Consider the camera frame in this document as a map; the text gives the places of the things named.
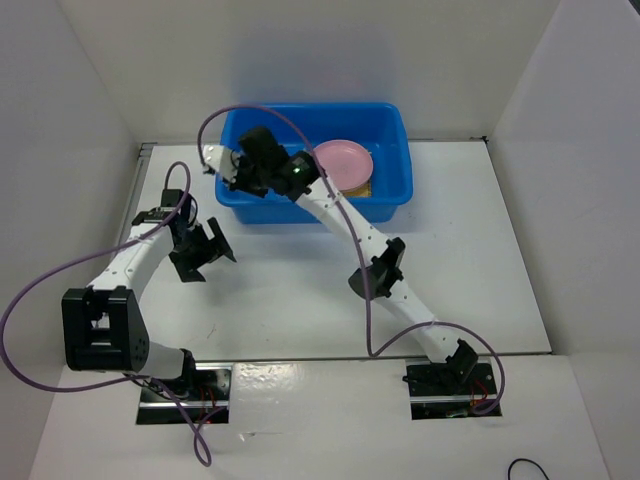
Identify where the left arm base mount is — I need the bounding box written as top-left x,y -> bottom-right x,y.
134,362 -> 233,426

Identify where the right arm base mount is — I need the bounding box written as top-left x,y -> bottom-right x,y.
402,360 -> 502,421

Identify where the blue plastic bin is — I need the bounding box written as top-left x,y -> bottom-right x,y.
215,102 -> 413,224

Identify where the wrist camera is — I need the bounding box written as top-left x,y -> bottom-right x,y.
188,198 -> 199,227
201,144 -> 239,183

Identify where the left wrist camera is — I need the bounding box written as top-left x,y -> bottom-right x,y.
188,198 -> 199,227

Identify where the pink plastic plate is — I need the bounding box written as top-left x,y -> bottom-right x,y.
314,140 -> 374,192

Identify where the woven bamboo mat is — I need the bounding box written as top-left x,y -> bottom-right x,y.
340,145 -> 374,197

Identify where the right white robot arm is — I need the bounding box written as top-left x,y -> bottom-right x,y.
226,126 -> 478,393

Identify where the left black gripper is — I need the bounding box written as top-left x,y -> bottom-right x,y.
169,217 -> 234,282

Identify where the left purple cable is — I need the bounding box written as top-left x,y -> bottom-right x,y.
0,161 -> 229,468

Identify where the black cable loop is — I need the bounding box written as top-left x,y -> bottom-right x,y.
508,457 -> 551,480

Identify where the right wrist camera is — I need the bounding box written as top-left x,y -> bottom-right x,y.
201,144 -> 239,183

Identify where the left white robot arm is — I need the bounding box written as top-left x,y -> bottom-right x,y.
61,188 -> 234,400

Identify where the orange plastic plate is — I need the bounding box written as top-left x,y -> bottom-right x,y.
342,182 -> 372,198

